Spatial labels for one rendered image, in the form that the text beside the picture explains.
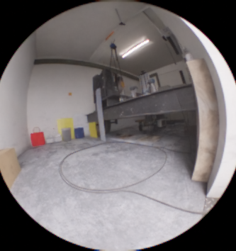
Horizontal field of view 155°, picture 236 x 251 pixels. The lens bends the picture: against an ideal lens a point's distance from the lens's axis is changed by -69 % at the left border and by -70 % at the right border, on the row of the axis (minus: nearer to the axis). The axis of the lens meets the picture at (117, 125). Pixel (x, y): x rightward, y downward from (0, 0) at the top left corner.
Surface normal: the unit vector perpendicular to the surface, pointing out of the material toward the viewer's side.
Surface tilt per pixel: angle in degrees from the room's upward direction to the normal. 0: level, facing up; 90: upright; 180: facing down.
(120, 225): 0
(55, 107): 90
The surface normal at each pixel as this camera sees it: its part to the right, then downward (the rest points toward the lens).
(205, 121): -0.77, 0.13
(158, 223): -0.11, -0.99
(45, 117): 0.63, -0.02
